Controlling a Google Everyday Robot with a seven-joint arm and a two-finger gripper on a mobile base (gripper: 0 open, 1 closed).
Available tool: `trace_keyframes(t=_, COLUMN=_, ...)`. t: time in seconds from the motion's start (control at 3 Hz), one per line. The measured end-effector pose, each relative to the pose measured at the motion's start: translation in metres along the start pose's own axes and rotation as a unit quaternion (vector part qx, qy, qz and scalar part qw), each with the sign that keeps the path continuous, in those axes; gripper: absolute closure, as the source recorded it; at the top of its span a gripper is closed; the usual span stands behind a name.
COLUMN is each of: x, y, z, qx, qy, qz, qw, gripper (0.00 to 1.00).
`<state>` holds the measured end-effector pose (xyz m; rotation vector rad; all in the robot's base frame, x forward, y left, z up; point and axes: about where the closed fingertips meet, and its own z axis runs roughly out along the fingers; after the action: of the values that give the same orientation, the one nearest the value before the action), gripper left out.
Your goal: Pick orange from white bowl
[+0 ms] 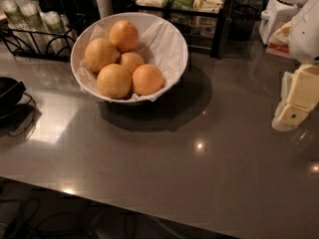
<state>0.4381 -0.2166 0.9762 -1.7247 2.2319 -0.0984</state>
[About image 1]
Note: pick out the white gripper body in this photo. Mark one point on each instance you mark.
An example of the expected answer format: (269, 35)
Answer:
(305, 39)

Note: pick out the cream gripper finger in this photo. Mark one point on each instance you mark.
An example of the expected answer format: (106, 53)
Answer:
(299, 96)

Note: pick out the orange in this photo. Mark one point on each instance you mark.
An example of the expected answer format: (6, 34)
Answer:
(114, 81)
(131, 61)
(147, 79)
(124, 35)
(99, 53)

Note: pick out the white bowl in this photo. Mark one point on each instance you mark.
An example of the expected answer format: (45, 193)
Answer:
(166, 50)

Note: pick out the white appliance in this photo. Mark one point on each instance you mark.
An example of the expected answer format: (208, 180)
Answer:
(277, 12)

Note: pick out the black condiment shelf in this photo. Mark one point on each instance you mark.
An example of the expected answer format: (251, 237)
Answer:
(204, 31)

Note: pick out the green tea packets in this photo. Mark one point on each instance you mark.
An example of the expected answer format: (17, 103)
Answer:
(179, 5)

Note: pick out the white paper liner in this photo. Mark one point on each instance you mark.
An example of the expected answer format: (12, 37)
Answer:
(162, 44)

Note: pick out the wrapped cup stack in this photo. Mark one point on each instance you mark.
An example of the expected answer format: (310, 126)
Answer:
(55, 26)
(16, 22)
(34, 21)

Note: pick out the black dish on stand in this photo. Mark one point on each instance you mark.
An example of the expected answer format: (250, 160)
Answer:
(17, 107)

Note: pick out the black wire rack left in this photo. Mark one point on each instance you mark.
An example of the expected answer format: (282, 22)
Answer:
(11, 41)

